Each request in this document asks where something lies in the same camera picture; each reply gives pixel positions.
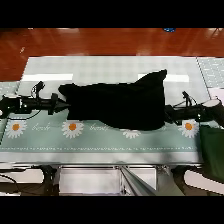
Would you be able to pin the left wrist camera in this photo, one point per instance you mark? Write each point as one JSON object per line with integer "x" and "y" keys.
{"x": 39, "y": 86}

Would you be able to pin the dark green garment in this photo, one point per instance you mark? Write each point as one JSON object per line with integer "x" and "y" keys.
{"x": 213, "y": 150}

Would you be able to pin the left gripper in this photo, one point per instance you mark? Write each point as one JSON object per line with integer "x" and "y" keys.
{"x": 55, "y": 104}

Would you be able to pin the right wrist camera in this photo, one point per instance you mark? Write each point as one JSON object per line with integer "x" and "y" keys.
{"x": 187, "y": 97}

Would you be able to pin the silver frame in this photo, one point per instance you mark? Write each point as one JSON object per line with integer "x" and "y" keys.
{"x": 100, "y": 180}

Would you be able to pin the black garment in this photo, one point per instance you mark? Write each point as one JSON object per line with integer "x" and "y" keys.
{"x": 123, "y": 103}

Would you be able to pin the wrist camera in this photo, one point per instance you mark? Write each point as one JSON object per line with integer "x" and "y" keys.
{"x": 39, "y": 86}
{"x": 187, "y": 97}

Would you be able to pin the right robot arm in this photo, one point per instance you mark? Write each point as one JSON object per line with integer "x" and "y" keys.
{"x": 200, "y": 111}

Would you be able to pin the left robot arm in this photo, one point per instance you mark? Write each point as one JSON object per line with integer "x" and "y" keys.
{"x": 30, "y": 103}

